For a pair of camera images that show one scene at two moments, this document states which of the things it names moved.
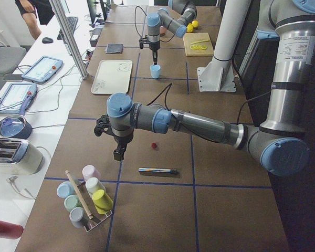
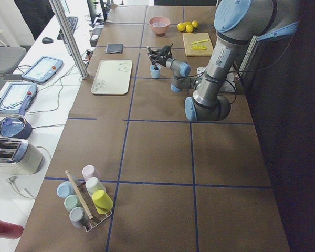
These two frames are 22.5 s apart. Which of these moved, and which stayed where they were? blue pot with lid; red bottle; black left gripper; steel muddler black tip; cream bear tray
Moved: steel muddler black tip; black left gripper
Stayed: red bottle; blue pot with lid; cream bear tray
